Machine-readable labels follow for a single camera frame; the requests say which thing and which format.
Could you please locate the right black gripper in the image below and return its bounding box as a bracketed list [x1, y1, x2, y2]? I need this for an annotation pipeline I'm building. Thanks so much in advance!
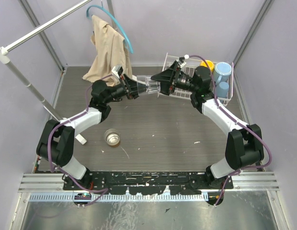
[150, 61, 198, 96]

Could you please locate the clear plastic cup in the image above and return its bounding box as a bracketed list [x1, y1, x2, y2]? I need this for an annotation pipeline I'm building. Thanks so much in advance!
[137, 75, 161, 95]

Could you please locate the yellow mug black handle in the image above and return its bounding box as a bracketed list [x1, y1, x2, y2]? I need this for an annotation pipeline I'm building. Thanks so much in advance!
[200, 60, 214, 72]

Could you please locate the clear glass amber base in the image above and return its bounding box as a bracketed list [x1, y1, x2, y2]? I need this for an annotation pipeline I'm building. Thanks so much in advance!
[104, 129, 120, 148]

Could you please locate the light blue plastic cup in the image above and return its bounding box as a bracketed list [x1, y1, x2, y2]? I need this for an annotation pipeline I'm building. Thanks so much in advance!
[215, 81, 229, 98]

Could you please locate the light blue handled mug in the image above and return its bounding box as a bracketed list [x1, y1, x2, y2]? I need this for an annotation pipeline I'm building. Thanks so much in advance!
[213, 62, 232, 85]

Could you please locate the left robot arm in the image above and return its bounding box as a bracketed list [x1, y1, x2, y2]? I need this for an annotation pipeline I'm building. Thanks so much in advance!
[36, 75, 147, 190]

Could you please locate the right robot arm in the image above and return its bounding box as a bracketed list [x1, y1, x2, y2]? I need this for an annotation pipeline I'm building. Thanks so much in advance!
[151, 60, 264, 189]

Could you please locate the silver garment rack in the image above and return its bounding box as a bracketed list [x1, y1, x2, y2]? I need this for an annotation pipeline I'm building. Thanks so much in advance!
[0, 0, 151, 145]

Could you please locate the beige shirt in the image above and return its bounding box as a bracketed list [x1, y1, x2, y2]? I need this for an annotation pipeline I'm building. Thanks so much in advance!
[83, 15, 133, 86]

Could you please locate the teal clothes hanger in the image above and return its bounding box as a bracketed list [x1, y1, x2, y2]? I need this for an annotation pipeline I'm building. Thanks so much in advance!
[86, 5, 134, 54]

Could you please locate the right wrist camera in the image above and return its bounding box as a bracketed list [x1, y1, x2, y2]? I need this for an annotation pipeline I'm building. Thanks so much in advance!
[177, 55, 190, 69]

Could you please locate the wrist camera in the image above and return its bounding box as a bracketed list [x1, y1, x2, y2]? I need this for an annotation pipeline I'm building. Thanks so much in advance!
[177, 55, 190, 69]
[111, 65, 123, 79]

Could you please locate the white wire dish rack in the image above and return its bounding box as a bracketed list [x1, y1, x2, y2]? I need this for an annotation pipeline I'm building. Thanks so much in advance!
[151, 54, 234, 106]

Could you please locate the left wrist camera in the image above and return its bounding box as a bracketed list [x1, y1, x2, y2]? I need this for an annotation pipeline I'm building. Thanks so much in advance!
[111, 65, 123, 79]

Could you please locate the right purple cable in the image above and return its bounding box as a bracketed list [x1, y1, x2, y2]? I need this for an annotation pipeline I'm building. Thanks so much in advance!
[186, 54, 273, 207]

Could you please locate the purple cable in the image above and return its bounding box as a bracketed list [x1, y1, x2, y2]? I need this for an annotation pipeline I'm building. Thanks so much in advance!
[48, 73, 115, 208]
[186, 54, 273, 207]

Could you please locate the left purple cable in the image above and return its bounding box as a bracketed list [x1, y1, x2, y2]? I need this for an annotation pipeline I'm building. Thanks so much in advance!
[48, 73, 115, 208]

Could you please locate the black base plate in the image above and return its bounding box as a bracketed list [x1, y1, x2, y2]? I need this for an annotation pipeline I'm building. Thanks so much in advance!
[62, 171, 225, 196]

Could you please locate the aluminium frame rail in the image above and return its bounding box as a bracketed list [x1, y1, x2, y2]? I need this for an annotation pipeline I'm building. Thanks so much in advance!
[19, 171, 279, 206]

